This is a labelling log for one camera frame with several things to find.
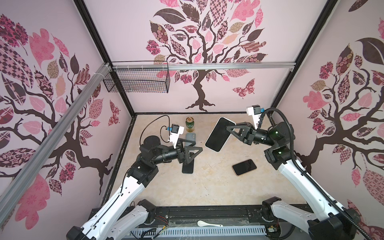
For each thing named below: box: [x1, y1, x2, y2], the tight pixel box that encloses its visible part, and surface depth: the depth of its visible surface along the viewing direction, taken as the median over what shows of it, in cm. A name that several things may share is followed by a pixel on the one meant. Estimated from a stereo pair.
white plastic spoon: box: [197, 220, 224, 227], surface depth 72 cm
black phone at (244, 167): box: [232, 159, 257, 176], surface depth 92 cm
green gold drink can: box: [185, 117, 195, 133], surface depth 105 cm
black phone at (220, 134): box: [205, 117, 237, 153], surface depth 60 cm
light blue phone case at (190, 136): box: [185, 132, 196, 147], surface depth 109 cm
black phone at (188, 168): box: [182, 159, 195, 174], surface depth 91 cm
